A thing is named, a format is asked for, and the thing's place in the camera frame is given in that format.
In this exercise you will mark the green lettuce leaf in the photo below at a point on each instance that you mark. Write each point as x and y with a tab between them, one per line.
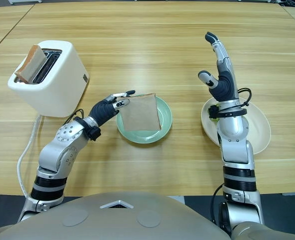
215	119

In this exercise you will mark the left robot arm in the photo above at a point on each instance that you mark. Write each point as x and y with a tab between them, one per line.
57	162

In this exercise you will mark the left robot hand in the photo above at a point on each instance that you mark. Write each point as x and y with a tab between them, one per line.
103	110

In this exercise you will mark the bread slice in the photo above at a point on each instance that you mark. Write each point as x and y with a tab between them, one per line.
32	65
141	112

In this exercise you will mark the robot body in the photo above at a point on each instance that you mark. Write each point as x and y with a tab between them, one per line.
117	217

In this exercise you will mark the cream plate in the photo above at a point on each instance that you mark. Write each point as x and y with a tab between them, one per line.
257	125

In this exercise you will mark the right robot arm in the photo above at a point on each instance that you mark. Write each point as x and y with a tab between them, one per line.
237	162

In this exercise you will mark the cream toaster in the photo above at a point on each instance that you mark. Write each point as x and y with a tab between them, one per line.
60	85

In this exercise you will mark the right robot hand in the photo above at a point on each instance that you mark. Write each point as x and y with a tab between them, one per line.
224	85

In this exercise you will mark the green plate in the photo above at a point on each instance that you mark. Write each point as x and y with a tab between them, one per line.
165	117

